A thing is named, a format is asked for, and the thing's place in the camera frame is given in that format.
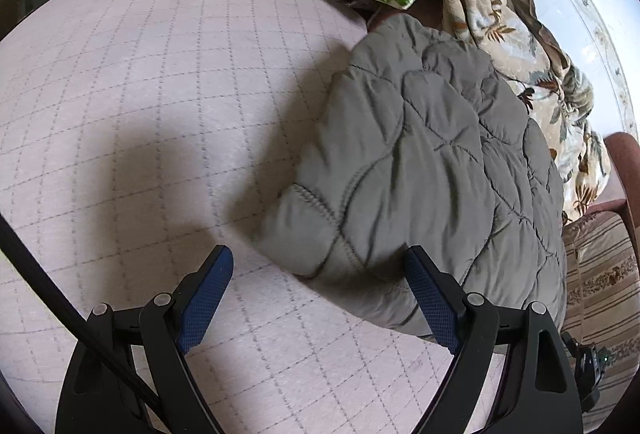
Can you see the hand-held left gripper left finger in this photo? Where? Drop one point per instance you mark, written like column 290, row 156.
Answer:
column 207, row 299

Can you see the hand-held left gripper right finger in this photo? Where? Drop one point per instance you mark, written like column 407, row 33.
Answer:
column 432, row 299

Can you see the grey quilted jacket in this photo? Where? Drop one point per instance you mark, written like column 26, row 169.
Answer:
column 425, row 138

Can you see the striped sofa cushion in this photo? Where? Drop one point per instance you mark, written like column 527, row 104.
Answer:
column 600, row 274

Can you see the reddish brown sofa armrest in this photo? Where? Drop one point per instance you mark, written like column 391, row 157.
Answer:
column 625, row 174

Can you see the beige floral blanket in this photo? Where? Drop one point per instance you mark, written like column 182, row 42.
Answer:
column 545, row 78

